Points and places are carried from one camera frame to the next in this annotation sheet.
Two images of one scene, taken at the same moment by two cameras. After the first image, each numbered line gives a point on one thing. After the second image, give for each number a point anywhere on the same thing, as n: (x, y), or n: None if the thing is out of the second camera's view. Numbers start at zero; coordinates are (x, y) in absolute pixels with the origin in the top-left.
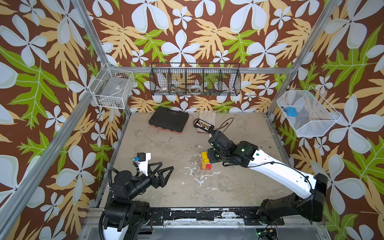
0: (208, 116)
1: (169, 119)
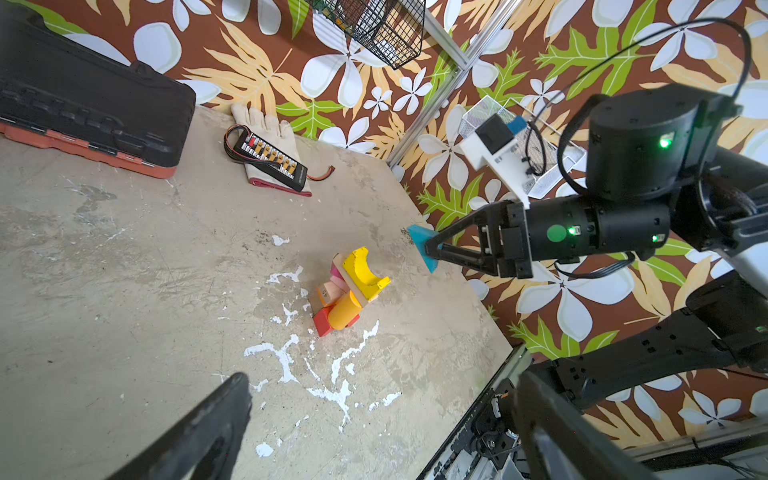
0: (278, 135)
1: (62, 92)
